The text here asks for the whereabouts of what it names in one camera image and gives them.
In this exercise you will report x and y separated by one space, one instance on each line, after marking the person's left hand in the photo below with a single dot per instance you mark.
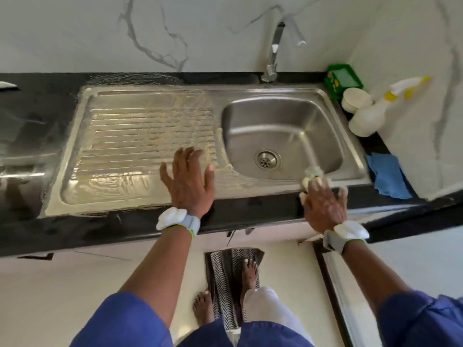
189 184

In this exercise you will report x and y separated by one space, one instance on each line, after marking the person's right hand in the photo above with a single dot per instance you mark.
324 206

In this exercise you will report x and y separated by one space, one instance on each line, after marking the green scrub sponge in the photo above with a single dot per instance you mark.
312 173

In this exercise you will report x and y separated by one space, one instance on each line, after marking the stainless steel sink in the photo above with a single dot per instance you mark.
145 141

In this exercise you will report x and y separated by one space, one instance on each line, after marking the person's left forearm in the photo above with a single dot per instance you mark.
159 274

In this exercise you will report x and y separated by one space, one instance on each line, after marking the person's right forearm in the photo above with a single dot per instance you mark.
369 274

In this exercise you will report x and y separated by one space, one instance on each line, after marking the person's right foot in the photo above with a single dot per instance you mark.
249 274

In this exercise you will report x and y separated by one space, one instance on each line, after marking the white left wrist tracker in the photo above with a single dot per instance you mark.
177 217

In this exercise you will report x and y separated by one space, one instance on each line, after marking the blue cloth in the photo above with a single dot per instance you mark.
389 175

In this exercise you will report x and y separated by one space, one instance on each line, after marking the metal drain strainer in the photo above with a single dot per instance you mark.
267 159

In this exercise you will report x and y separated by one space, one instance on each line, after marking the striped floor mat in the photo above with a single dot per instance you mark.
226 278

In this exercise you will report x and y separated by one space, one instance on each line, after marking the white yellow spray bottle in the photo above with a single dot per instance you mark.
369 115

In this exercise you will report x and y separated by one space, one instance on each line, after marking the white bowl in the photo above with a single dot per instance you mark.
357 99

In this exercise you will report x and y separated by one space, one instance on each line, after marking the white trousers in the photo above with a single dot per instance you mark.
271 310

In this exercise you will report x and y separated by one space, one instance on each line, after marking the green soap tray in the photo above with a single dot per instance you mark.
341 77

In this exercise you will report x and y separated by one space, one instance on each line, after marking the chrome faucet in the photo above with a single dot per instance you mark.
273 50

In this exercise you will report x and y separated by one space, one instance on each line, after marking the blue white squeegee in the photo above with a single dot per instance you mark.
7 85

